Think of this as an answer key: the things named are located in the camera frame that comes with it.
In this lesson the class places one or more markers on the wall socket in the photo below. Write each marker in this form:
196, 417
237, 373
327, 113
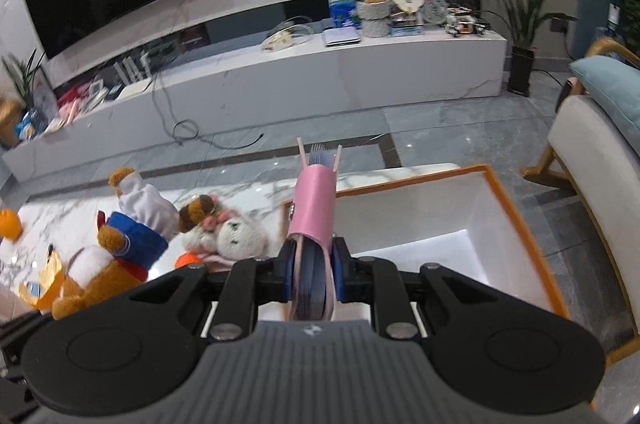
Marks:
560, 23

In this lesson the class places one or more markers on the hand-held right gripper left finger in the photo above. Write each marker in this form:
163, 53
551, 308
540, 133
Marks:
289, 269

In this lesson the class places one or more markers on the toy figurines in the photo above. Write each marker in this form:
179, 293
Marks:
462, 24

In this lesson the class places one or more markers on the patterned round fan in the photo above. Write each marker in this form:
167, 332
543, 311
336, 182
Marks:
436, 7

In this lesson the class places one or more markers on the blue tin box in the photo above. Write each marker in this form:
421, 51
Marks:
406, 29

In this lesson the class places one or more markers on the brown bear plush blue outfit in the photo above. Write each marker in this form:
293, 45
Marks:
115, 244

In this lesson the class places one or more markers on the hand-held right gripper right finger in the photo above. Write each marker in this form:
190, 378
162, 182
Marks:
341, 269

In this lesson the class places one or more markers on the white television cabinet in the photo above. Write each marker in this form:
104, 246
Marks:
300, 74

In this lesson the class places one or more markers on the white crochet animal doll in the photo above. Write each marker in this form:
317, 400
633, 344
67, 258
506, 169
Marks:
240, 239

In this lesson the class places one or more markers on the white router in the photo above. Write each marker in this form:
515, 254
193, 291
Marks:
131, 69

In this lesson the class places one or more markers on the orange storage box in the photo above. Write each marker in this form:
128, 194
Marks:
425, 214

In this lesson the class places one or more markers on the light blue cushion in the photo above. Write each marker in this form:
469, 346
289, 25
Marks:
610, 89

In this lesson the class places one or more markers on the crochet doll with flower wreath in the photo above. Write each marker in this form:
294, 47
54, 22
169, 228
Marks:
192, 211

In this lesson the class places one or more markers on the small leafy plant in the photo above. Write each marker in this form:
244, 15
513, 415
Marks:
27, 77

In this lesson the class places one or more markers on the white flat device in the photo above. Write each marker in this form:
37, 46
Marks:
341, 37

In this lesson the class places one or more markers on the wooden armchair with cream cushion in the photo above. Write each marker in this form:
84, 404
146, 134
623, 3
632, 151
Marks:
590, 154

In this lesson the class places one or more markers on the potted plant with black pot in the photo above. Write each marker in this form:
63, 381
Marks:
520, 69

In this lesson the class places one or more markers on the pile of packets and books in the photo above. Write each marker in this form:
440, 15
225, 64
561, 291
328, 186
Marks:
75, 102

